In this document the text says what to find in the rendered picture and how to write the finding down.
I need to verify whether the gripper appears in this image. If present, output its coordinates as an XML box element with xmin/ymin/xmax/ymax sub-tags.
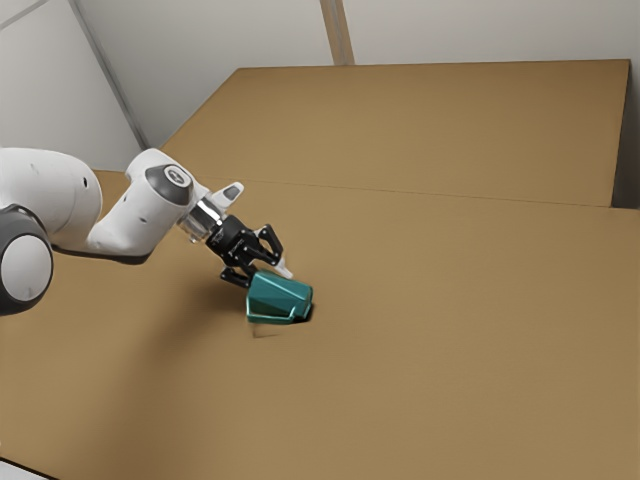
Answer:
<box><xmin>204</xmin><ymin>214</ymin><xmax>295</xmax><ymax>290</ymax></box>

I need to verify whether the teal faceted mug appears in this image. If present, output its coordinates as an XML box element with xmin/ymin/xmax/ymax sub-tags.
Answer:
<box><xmin>245</xmin><ymin>270</ymin><xmax>315</xmax><ymax>327</ymax></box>

